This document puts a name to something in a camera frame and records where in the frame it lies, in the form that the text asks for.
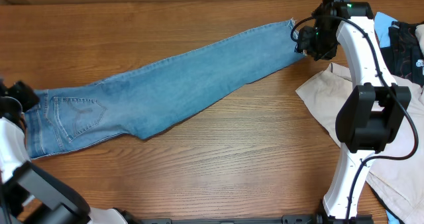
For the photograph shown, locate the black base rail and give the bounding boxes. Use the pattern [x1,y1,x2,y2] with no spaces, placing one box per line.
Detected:
[115,209,375,224]

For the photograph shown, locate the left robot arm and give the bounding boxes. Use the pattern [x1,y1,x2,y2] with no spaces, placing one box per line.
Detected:
[1,82,131,224]

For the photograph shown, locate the light blue denim jeans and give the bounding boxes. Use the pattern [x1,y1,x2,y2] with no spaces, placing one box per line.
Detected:
[25,20,301,159]

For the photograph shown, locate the dark navy printed garment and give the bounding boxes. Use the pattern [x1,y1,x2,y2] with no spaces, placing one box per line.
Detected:
[380,21,423,86]

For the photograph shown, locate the light blue garment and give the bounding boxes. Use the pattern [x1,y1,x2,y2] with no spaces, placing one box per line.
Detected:
[374,12,396,48]

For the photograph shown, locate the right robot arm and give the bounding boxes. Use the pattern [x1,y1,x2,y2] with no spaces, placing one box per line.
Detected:
[283,0,419,224]

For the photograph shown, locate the beige cloth garment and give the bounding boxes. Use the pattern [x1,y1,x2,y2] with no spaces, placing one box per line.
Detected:
[295,62,424,224]

